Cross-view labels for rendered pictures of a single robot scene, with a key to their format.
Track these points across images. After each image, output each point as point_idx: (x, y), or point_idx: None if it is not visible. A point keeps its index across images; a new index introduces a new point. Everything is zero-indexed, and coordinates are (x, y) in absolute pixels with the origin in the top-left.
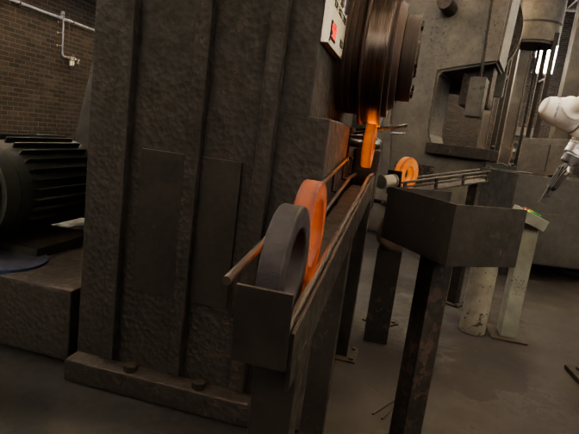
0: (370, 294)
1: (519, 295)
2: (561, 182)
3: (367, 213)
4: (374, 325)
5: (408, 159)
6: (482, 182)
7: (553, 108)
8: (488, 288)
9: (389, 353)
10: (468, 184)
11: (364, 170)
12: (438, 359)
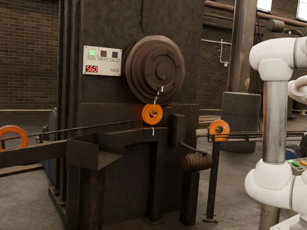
0: (181, 195)
1: None
2: (303, 141)
3: (156, 148)
4: (182, 213)
5: (217, 121)
6: None
7: (288, 89)
8: (268, 212)
9: (178, 229)
10: (289, 140)
11: (164, 126)
12: None
